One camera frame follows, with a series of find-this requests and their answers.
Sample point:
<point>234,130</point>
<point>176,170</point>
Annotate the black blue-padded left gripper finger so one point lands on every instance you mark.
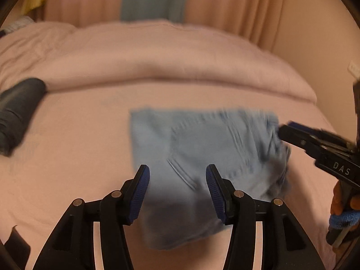
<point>309,143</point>
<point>323,135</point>

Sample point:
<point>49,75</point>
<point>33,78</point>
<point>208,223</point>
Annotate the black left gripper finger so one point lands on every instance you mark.
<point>71,243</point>
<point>285,244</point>

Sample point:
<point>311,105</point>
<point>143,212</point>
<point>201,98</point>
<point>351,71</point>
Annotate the light blue denim jeans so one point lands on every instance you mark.
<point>178,145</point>

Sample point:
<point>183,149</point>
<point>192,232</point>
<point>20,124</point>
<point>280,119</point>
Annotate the orange gloved hand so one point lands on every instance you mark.
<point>337,204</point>

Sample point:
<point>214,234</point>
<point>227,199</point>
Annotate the pink bed sheet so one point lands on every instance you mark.
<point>78,146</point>

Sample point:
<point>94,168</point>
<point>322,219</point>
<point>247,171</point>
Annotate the peach curtain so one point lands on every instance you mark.
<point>256,20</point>

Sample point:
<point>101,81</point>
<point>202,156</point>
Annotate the rolled dark grey pants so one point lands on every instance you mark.
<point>18,105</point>

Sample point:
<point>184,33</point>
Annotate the pink folded duvet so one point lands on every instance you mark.
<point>67,57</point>

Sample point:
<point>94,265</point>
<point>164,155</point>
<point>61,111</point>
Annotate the white wall power strip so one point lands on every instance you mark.
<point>354,70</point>

